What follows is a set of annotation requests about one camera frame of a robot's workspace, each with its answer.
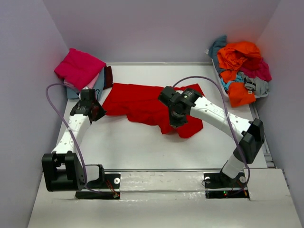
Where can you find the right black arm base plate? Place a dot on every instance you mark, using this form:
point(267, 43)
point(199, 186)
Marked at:
point(218, 187)

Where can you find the grey-blue folded t shirt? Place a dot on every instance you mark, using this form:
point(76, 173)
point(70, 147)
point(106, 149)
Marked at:
point(98, 87)

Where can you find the grey t shirt in pile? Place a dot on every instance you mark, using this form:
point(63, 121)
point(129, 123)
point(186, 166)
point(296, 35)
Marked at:
point(257, 86)

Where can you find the pink folded t shirt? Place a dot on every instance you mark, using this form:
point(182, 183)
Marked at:
point(91, 83)

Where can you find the white laundry basket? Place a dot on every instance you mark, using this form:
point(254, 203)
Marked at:
point(219, 82)

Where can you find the orange t shirt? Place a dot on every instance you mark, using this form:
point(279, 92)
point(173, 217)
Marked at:
point(231, 58)

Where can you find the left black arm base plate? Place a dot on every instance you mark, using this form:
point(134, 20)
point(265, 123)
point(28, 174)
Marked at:
point(109, 189)

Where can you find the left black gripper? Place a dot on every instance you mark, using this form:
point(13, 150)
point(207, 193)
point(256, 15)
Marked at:
point(99, 111)

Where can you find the red t shirt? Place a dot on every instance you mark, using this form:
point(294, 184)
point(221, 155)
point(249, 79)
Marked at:
point(140, 104)

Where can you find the magenta t shirt in pile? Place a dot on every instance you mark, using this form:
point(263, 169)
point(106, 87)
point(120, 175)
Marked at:
point(261, 73)

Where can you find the teal-grey t shirt in pile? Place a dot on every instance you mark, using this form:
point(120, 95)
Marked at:
point(217, 45)

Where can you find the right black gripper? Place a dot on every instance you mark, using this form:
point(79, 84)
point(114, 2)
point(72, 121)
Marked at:
point(178, 121)

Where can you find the light blue t shirt in pile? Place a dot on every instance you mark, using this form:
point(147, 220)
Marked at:
point(226, 85)

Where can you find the maroon folded t shirt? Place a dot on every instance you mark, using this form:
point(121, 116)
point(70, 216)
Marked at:
point(108, 76)

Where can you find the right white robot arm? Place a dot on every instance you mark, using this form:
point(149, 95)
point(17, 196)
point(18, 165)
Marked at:
point(248, 135)

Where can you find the magenta folded t shirt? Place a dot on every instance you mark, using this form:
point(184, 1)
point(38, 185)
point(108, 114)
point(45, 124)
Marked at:
point(79, 68)

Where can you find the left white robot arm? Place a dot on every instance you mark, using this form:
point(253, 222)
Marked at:
point(64, 168)

